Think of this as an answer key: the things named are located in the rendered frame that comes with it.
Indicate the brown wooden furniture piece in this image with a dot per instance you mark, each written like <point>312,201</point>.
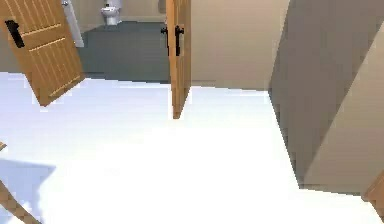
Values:
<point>13,203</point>

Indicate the white toilet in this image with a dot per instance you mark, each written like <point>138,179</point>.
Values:
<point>111,13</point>

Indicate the plain wooden room door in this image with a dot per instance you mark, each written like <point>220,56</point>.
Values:
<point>178,73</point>

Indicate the brown wooden door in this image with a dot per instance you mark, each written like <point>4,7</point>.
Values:
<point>376,196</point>

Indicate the panelled wooden room door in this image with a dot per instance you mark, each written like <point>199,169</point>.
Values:
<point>46,53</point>

